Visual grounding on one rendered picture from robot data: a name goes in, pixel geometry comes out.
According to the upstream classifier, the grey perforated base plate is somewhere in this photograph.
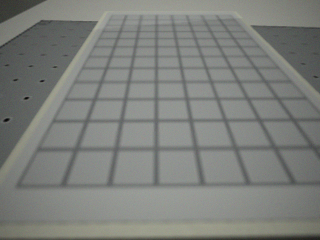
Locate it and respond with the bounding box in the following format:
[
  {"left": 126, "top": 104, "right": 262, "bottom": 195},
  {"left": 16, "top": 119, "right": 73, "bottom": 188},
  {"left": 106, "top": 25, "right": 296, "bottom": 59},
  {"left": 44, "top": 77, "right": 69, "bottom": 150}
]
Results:
[{"left": 0, "top": 20, "right": 320, "bottom": 169}]

